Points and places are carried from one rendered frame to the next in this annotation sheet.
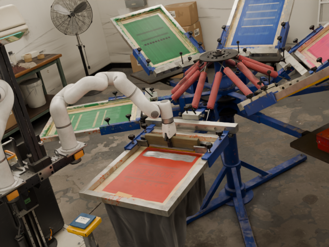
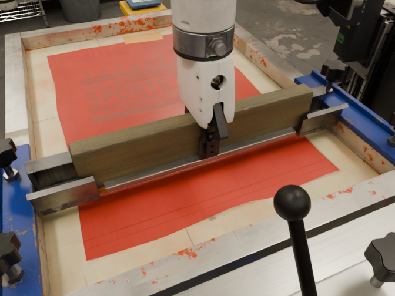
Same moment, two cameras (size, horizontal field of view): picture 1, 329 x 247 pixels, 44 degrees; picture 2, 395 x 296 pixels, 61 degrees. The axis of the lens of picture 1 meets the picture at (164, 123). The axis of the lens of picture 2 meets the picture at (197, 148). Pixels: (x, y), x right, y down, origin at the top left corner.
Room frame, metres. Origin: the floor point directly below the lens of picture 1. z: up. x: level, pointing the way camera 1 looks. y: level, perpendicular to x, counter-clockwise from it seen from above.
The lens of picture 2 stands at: (2.51, -0.36, 1.35)
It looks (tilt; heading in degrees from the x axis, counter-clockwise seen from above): 43 degrees down; 123
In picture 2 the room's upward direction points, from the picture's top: straight up
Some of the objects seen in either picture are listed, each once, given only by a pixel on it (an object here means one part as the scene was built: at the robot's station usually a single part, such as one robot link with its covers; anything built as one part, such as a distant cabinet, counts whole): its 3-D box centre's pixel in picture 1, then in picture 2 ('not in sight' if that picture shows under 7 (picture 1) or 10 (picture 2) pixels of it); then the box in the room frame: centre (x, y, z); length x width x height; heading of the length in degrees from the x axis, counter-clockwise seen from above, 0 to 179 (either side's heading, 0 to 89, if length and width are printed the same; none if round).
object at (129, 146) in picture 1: (140, 140); (352, 127); (2.49, 0.18, 0.97); 0.30 x 0.05 x 0.07; 146
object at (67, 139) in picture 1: (65, 135); not in sight; (2.27, 0.60, 1.21); 0.16 x 0.13 x 0.15; 45
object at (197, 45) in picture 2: (168, 118); (205, 34); (2.31, -0.03, 1.18); 0.09 x 0.07 x 0.03; 146
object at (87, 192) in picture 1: (157, 164); (163, 94); (2.14, 0.09, 0.97); 0.79 x 0.58 x 0.04; 146
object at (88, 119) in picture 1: (109, 104); not in sight; (3.07, 0.40, 1.05); 1.08 x 0.61 x 0.23; 86
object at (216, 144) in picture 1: (215, 149); (20, 232); (2.18, -0.28, 0.97); 0.30 x 0.05 x 0.07; 146
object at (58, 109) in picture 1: (59, 112); not in sight; (2.27, 0.59, 1.37); 0.13 x 0.10 x 0.16; 4
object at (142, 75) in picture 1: (179, 85); not in sight; (3.61, -0.21, 0.91); 1.34 x 0.40 x 0.08; 26
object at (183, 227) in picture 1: (189, 208); not in sight; (1.97, -0.05, 0.74); 0.46 x 0.04 x 0.42; 146
